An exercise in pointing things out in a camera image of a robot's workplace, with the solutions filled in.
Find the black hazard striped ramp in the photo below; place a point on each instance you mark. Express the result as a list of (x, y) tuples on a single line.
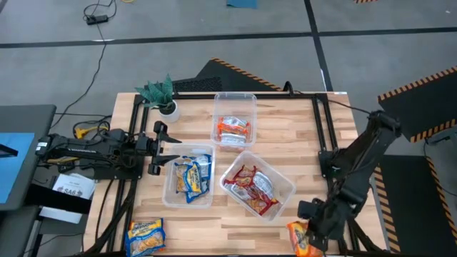
[(228, 76)]

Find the clear plastic bin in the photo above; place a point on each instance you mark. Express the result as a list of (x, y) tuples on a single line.
[(171, 200), (233, 103), (282, 189)]

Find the black power adapter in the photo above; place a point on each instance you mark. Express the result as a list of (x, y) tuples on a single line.
[(97, 19)]

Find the printed paper sheet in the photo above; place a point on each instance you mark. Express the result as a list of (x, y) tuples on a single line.
[(73, 187)]

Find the blue board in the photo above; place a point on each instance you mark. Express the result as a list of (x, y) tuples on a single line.
[(14, 171)]

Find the black hazard striped floor mat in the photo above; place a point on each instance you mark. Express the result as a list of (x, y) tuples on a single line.
[(364, 1), (407, 203), (428, 100)]

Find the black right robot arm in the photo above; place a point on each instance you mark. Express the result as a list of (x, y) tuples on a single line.
[(357, 167)]

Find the green plant in white pot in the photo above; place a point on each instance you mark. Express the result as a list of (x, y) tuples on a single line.
[(170, 112)]

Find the black aluminium table frame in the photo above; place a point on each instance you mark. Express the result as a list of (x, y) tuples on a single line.
[(303, 95)]

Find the teal floor mat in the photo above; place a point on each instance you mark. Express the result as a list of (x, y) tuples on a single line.
[(242, 3)]

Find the grey desk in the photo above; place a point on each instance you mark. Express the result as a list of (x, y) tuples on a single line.
[(21, 119)]

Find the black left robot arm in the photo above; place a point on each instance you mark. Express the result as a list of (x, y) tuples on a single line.
[(89, 150)]

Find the black shelf board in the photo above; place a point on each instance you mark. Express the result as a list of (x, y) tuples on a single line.
[(53, 204)]

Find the grey side cabinet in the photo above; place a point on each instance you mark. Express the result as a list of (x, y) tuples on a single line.
[(14, 232)]

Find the plain white paper sheet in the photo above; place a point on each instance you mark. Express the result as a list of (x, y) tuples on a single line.
[(59, 215)]

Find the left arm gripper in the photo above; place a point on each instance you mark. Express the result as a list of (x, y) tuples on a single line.
[(148, 147)]

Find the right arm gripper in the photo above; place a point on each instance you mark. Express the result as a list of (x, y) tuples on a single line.
[(325, 225)]

